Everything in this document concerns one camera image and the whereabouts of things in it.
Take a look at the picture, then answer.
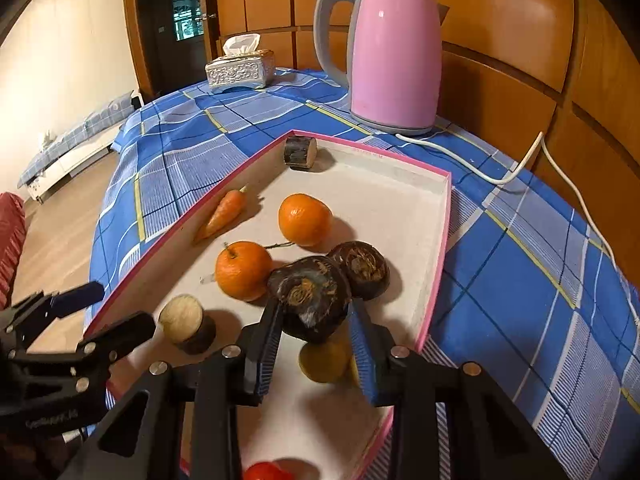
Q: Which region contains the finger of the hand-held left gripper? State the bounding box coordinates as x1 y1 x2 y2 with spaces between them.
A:
10 281 106 331
10 311 157 392

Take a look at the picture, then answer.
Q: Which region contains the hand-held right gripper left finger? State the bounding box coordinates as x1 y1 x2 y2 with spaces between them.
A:
60 297 286 480

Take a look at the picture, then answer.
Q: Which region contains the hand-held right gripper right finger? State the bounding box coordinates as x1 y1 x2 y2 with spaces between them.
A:
347 297 571 480

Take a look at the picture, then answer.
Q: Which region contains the small yellow potato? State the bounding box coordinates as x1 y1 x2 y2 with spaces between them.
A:
298 332 353 383

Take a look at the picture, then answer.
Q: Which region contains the white and blue small object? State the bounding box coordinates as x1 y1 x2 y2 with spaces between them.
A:
158 294 217 356

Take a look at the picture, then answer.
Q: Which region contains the dark water chestnut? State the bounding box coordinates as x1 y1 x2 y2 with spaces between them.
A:
266 256 352 345
327 241 391 301

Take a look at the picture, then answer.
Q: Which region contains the orange mandarin with stem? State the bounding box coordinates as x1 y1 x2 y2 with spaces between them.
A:
215 241 274 302

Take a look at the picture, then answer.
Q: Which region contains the red cherry tomato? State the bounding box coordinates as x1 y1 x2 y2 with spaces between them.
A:
242 461 296 480

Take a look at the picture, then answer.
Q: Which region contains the carrot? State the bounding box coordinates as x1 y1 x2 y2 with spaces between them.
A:
194 185 249 243

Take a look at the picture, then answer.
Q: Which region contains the pink-edged white tray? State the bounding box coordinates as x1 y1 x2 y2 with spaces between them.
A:
82 130 453 480

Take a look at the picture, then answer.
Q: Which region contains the large sugarcane piece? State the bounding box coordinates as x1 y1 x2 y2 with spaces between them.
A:
282 135 319 171

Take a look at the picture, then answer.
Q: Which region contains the red cloth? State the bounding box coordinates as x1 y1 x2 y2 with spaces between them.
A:
0 191 28 311

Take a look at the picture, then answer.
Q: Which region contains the white bench with plaid cushion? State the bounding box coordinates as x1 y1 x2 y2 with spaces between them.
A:
17 89 146 203

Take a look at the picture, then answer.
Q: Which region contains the blue plaid tablecloth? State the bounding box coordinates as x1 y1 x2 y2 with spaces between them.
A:
90 67 640 480

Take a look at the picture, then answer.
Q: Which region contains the grey kettle base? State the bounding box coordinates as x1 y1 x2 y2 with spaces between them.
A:
350 110 437 137

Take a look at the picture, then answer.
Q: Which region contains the dark door with glass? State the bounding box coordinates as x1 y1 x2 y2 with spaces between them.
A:
135 0 218 98

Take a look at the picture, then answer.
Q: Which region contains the silver embossed tissue box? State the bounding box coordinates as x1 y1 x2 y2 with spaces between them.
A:
205 49 277 92

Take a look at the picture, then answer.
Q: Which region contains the pink electric kettle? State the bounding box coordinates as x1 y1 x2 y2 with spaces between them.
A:
313 0 451 128

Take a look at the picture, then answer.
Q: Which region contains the white tissue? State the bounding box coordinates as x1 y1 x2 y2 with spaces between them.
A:
221 33 262 57

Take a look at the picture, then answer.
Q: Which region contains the wooden wardrobe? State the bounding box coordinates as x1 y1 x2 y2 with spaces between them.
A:
122 0 640 321

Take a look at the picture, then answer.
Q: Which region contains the white power cord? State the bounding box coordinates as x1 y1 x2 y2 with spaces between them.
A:
395 131 640 331

